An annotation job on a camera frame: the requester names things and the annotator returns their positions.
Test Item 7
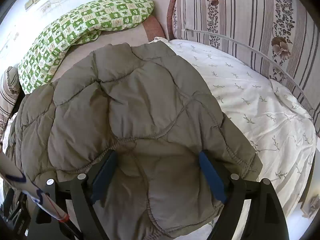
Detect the white patterned pen-like rod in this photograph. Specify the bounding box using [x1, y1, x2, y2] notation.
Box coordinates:
[1, 152, 69, 223]

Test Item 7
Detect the green white patterned pillow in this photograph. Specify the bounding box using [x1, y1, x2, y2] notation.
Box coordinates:
[18, 0, 155, 94]

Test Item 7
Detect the brown quilted puffer jacket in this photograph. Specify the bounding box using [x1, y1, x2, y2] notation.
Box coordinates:
[6, 41, 263, 239]

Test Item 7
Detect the white leaf print duvet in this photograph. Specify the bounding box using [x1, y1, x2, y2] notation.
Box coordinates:
[152, 36, 318, 240]

